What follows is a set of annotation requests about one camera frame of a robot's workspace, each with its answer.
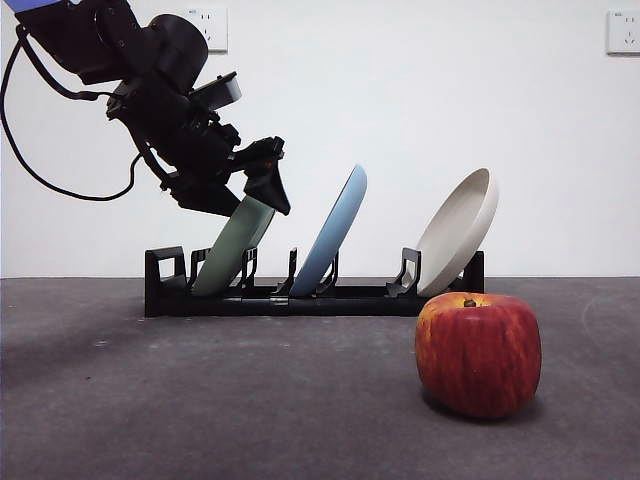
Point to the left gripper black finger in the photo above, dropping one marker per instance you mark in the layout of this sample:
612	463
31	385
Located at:
205	200
270	190

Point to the green plate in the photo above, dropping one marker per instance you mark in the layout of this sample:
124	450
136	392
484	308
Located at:
225	250

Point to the red apple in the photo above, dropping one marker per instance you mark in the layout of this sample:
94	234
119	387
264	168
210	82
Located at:
477	355

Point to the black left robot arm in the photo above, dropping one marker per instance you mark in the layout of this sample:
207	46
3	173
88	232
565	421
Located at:
175	45

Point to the blue plate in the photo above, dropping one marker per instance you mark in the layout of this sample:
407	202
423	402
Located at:
325	240

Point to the black plate rack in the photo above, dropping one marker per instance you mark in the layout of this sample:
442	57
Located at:
350	302

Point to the cream plate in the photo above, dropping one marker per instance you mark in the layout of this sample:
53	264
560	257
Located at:
455	240

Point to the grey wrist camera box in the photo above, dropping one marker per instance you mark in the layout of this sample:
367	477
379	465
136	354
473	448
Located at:
225	90

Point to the white wall socket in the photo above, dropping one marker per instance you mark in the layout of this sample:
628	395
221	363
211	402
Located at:
217	30
625	32

